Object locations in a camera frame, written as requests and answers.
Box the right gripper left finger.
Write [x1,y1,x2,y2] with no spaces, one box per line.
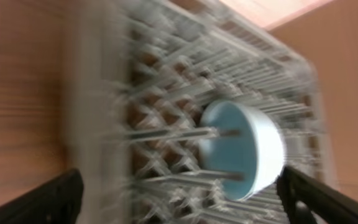
[0,169,84,224]

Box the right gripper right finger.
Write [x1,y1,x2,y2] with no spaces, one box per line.
[276,166,358,224]

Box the light blue bowl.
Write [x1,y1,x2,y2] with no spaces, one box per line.
[200,100,287,200]

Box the grey dishwasher rack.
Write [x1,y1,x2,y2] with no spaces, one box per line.
[65,0,333,223]

